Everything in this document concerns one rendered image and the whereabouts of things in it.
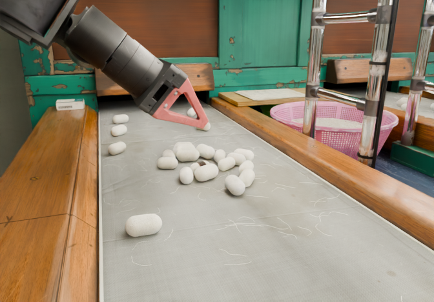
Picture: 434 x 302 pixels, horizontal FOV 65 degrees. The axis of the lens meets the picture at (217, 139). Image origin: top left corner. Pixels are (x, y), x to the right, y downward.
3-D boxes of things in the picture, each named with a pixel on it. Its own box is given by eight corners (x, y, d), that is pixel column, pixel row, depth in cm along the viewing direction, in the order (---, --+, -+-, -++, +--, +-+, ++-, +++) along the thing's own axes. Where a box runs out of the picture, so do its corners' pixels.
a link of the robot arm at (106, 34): (55, 33, 37) (87, -8, 38) (54, 42, 43) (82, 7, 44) (110, 74, 39) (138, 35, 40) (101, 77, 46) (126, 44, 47)
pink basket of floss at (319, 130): (386, 187, 61) (394, 136, 59) (249, 161, 74) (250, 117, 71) (395, 146, 84) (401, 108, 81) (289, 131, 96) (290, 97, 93)
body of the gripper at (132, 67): (168, 66, 50) (126, 31, 47) (184, 73, 40) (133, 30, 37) (140, 101, 50) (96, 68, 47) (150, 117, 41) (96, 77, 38)
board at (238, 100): (237, 106, 84) (237, 102, 84) (217, 96, 98) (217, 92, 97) (350, 99, 94) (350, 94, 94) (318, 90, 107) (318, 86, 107)
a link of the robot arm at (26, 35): (-10, 19, 35) (35, -49, 36) (4, 37, 45) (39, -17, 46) (98, 83, 40) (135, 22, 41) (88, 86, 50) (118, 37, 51)
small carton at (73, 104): (56, 110, 80) (55, 102, 79) (58, 108, 83) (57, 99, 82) (84, 109, 82) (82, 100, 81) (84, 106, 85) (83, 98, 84)
